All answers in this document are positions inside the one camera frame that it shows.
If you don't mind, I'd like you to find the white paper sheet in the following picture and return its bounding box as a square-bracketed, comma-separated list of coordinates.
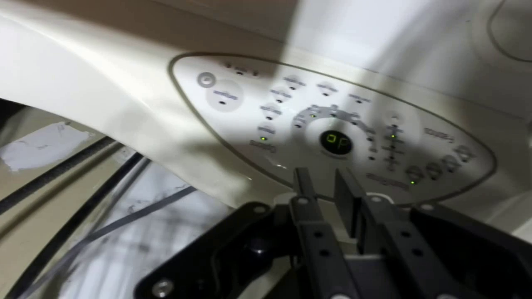
[0, 120, 100, 173]

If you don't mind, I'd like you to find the oval washer control panel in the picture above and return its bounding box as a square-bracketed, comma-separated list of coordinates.
[166, 51, 499, 208]

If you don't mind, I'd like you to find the round digital display dial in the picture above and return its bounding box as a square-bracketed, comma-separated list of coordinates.
[318, 128, 356, 158]

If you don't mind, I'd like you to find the white front-load washer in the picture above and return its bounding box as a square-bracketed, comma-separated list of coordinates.
[0, 0, 532, 246]

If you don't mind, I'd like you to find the grey cable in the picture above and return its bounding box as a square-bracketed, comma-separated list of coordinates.
[32, 184, 200, 291]

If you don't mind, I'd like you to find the grey round power button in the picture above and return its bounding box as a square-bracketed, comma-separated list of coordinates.
[196, 70, 218, 90]

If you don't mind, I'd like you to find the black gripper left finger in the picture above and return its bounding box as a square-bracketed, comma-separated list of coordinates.
[133, 166, 363, 299]

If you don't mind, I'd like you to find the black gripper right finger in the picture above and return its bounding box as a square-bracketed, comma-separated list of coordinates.
[334, 166, 532, 299]

